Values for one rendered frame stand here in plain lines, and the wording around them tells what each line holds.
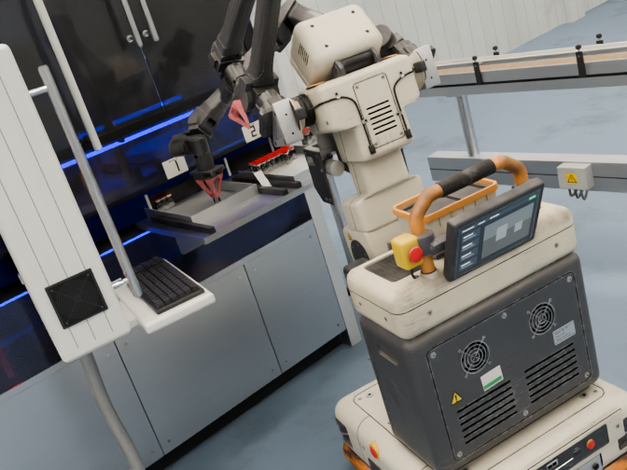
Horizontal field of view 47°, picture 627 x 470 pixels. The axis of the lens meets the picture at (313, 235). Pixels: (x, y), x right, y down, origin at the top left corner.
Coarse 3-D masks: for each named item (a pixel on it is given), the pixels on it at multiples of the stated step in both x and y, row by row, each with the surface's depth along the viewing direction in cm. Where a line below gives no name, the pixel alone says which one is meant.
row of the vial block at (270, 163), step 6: (288, 150) 263; (294, 150) 265; (276, 156) 261; (282, 156) 262; (294, 156) 265; (258, 162) 257; (264, 162) 257; (270, 162) 259; (276, 162) 260; (282, 162) 262; (258, 168) 256; (264, 168) 258; (270, 168) 259; (276, 168) 261
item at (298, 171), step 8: (296, 152) 273; (296, 160) 263; (304, 160) 260; (280, 168) 260; (288, 168) 256; (296, 168) 253; (304, 168) 250; (248, 176) 255; (272, 176) 243; (280, 176) 239; (288, 176) 235; (296, 176) 233; (304, 176) 235
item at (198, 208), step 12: (216, 180) 256; (204, 192) 259; (228, 192) 250; (240, 192) 233; (252, 192) 236; (180, 204) 253; (192, 204) 249; (204, 204) 244; (216, 204) 229; (228, 204) 231; (168, 216) 237; (180, 216) 229; (192, 216) 224; (204, 216) 226
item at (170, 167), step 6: (162, 162) 244; (168, 162) 245; (174, 162) 247; (180, 162) 248; (168, 168) 245; (174, 168) 247; (180, 168) 248; (186, 168) 249; (168, 174) 246; (174, 174) 247
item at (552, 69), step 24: (576, 48) 250; (600, 48) 248; (624, 48) 241; (456, 72) 302; (480, 72) 287; (504, 72) 279; (528, 72) 271; (552, 72) 263; (576, 72) 256; (600, 72) 249; (624, 72) 242; (432, 96) 313
